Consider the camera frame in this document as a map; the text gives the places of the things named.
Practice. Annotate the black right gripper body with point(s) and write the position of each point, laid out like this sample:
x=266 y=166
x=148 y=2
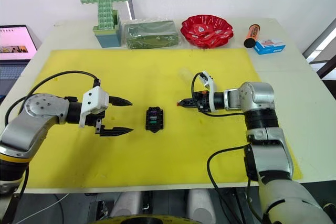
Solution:
x=201 y=102

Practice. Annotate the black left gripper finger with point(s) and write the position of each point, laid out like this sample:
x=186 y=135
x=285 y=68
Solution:
x=119 y=101
x=115 y=132

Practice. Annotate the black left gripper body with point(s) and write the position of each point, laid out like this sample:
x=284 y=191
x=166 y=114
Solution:
x=92 y=119

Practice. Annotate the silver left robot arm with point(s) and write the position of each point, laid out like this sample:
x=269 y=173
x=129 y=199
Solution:
x=34 y=121

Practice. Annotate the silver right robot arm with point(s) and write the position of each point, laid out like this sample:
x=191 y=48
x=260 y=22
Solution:
x=258 y=95

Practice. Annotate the small green fuse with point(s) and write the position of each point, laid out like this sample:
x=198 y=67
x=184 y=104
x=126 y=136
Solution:
x=153 y=123

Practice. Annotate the black fuse box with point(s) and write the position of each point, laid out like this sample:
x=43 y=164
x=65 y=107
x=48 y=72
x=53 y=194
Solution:
x=155 y=127

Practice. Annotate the teal square box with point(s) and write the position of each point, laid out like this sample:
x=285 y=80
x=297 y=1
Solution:
x=109 y=39

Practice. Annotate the yellow foam mat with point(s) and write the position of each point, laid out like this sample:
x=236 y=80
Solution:
x=157 y=77

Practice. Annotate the red scalloped bowl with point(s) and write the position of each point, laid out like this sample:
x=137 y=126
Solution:
x=207 y=32

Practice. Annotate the green pack in plastic wrap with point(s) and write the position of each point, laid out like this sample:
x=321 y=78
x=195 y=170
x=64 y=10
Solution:
x=151 y=36

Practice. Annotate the grey rounded shape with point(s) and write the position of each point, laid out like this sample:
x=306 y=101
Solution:
x=126 y=208
x=202 y=208

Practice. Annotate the orange tube with black cap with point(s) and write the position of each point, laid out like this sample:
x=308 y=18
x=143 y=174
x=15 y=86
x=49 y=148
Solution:
x=252 y=35

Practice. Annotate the blue and white carton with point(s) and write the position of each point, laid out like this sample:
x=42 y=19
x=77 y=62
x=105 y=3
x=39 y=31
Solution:
x=269 y=47

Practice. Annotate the open laptop with pink screen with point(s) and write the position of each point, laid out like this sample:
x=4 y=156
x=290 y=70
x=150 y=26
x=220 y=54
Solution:
x=13 y=41

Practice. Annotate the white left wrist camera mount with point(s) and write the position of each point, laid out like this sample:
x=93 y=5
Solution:
x=94 y=99

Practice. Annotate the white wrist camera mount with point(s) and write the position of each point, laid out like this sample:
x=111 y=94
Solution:
x=210 y=83
x=94 y=99

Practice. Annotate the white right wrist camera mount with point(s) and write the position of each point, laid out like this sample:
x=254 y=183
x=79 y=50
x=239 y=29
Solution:
x=210 y=83

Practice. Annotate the dark window frame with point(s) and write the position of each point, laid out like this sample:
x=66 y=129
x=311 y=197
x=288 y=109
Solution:
x=325 y=58

